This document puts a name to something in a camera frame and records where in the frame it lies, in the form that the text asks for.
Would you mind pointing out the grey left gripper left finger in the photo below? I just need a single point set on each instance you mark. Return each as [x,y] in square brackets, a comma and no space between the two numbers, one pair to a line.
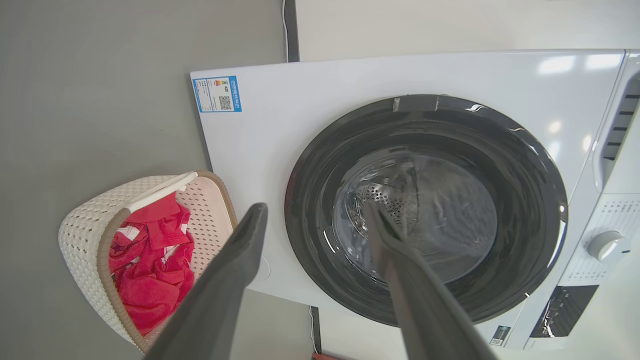
[215,300]

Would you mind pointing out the white washer control knob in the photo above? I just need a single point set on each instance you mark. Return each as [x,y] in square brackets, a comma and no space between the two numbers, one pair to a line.
[607,246]

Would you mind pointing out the black round washer door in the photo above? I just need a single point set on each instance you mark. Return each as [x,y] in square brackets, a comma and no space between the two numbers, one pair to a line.
[525,175]

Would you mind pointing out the red and white clothing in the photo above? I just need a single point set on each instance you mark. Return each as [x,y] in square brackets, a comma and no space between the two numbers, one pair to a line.
[150,285]

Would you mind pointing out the white detergent drawer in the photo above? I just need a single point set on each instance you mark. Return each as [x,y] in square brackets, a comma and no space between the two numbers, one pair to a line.
[625,170]

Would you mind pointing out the white front-load washing machine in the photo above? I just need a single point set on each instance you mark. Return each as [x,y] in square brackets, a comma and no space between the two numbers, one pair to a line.
[300,100]

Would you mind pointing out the small dark brand sticker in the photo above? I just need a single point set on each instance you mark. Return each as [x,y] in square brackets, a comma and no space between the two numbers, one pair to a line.
[500,335]

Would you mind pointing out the round white filter cover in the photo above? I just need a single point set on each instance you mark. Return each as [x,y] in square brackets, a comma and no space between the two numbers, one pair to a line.
[265,270]

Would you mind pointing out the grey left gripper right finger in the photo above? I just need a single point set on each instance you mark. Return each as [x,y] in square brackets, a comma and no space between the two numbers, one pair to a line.
[425,310]

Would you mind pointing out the cream perforated laundry basket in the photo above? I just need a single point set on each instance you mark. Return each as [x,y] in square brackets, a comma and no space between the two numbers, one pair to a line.
[85,235]

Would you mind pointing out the black washer display panel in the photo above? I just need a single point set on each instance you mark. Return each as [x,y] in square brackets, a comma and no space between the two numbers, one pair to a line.
[562,310]

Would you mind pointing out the blue energy label sticker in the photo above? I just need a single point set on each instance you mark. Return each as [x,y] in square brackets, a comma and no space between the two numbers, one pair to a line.
[216,94]

